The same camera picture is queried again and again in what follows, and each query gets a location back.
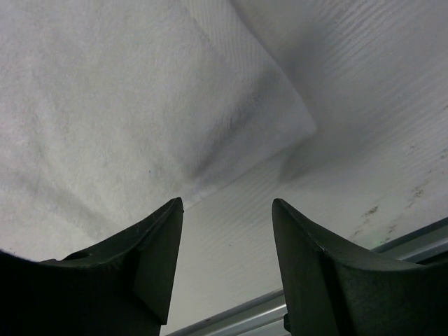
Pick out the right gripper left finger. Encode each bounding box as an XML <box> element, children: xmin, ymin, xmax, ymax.
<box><xmin>1</xmin><ymin>198</ymin><xmax>183</xmax><ymax>335</ymax></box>

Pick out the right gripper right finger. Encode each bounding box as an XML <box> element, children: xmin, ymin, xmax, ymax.
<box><xmin>272</xmin><ymin>199</ymin><xmax>447</xmax><ymax>335</ymax></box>

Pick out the white towel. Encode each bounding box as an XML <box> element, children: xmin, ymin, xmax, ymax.
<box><xmin>1</xmin><ymin>1</ymin><xmax>316</xmax><ymax>260</ymax></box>

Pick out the aluminium mounting rail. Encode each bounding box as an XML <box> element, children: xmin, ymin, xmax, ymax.
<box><xmin>172</xmin><ymin>218</ymin><xmax>447</xmax><ymax>336</ymax></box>

